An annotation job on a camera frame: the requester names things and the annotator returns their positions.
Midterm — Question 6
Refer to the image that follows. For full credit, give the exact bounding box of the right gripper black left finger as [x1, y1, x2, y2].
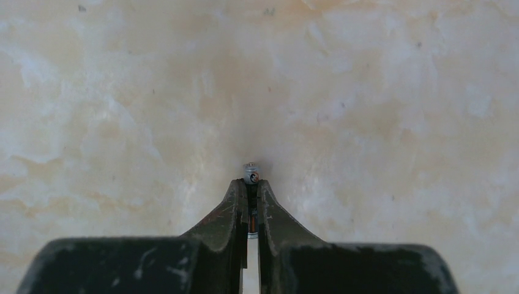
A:
[17, 179, 247, 293]

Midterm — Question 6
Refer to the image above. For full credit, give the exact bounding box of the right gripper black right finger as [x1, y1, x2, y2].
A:
[257, 180, 458, 293]

